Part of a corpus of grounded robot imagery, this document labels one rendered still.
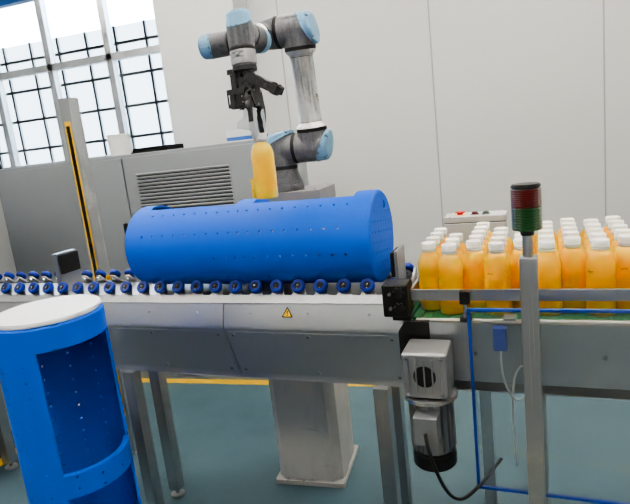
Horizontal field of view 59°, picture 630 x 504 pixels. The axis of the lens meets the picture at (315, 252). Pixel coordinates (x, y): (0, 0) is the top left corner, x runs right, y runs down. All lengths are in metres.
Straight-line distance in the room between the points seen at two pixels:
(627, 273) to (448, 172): 3.00
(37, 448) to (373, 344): 0.95
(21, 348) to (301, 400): 1.17
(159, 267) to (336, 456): 1.08
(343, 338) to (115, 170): 2.48
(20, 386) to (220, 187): 2.16
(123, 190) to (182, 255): 2.01
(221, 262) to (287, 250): 0.24
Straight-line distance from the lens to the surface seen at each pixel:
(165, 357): 2.13
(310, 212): 1.68
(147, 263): 1.98
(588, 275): 1.53
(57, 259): 2.39
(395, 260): 1.68
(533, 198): 1.26
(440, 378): 1.43
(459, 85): 4.43
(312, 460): 2.47
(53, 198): 4.19
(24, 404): 1.64
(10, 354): 1.60
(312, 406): 2.34
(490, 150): 4.42
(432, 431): 1.46
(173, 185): 3.64
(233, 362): 1.97
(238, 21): 1.70
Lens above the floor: 1.40
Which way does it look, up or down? 11 degrees down
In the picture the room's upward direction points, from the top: 6 degrees counter-clockwise
